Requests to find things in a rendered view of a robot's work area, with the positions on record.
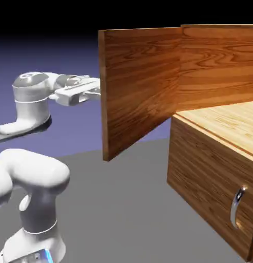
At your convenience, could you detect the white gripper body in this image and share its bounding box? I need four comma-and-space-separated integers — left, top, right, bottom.
55, 77, 102, 101

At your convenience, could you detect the wooden cabinet door without visible handle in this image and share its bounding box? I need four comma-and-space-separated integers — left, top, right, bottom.
98, 26, 183, 162

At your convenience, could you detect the wooden cabinet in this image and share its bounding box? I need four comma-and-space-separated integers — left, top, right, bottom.
166, 24, 253, 263

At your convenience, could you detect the wooden cabinet door with handle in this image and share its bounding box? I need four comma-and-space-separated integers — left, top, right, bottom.
166, 114, 253, 263

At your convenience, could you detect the curved silver door handle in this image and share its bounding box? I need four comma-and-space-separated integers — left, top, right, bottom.
230, 184, 248, 229

